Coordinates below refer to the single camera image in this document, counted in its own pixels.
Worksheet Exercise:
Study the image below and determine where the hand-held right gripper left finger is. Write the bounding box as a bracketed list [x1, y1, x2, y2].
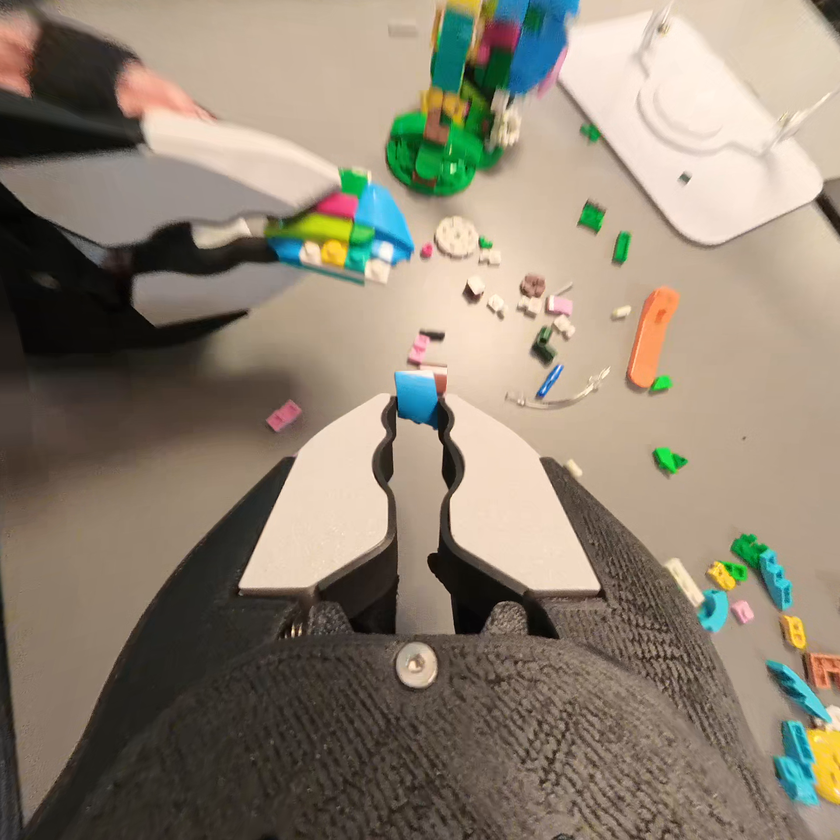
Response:
[238, 392, 400, 634]

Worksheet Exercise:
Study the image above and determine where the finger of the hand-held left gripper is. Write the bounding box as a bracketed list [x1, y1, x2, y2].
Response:
[130, 218, 313, 327]
[140, 108, 344, 221]

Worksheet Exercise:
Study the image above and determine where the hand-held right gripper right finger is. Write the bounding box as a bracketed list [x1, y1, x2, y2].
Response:
[435, 392, 602, 634]

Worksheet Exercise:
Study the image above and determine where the small multicolour lego assembly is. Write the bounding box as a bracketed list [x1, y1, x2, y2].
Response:
[264, 167, 416, 287]

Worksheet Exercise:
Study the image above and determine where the blue sloped lego piece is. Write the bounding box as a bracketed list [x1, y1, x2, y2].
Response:
[394, 370, 442, 429]

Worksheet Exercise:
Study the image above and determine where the person's left forearm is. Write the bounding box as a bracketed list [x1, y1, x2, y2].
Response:
[0, 13, 144, 122]

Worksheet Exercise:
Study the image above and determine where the clear curved lego piece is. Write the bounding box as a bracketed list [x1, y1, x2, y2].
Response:
[504, 367, 612, 412]

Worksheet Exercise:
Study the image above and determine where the orange lego brick separator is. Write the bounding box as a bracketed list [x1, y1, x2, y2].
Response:
[626, 285, 681, 390]

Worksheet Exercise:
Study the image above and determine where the white round lego plate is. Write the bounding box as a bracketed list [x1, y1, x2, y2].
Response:
[434, 216, 483, 258]

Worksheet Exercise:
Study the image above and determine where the pile of assorted lego pieces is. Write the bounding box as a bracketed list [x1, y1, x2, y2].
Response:
[663, 532, 840, 809]

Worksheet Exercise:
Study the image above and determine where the person's left hand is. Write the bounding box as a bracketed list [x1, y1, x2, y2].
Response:
[117, 66, 219, 126]

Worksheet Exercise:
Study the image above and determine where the brick bird model on green base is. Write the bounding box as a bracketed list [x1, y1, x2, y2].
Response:
[386, 0, 583, 199]

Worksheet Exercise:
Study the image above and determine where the white flat stand base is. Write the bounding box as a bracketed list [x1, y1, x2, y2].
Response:
[558, 10, 825, 248]

